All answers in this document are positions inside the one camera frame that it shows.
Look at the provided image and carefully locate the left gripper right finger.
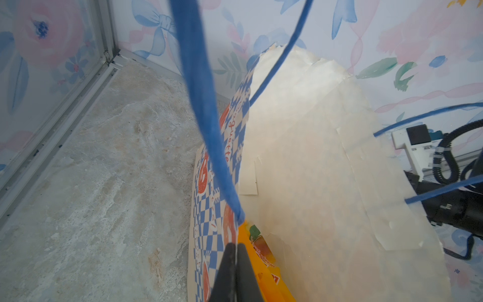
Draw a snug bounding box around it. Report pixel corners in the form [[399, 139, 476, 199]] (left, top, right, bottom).
[[236, 244, 264, 302]]

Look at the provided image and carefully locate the blue checkered paper bag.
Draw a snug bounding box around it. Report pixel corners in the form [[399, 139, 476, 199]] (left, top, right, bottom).
[[167, 0, 483, 302]]

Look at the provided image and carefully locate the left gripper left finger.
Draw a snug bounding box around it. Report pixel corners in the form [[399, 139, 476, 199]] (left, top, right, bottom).
[[209, 243, 236, 302]]

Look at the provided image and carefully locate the left aluminium corner post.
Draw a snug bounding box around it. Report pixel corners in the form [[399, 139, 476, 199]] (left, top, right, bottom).
[[87, 0, 119, 62]]

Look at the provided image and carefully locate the yellow mango candy bag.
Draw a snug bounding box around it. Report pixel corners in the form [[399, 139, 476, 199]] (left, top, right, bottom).
[[238, 221, 296, 302]]

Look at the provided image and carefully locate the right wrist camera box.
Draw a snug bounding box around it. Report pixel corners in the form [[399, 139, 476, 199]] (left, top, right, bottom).
[[391, 124, 435, 181]]

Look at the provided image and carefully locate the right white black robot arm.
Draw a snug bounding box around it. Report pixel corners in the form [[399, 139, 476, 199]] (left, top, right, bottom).
[[405, 152, 482, 239]]

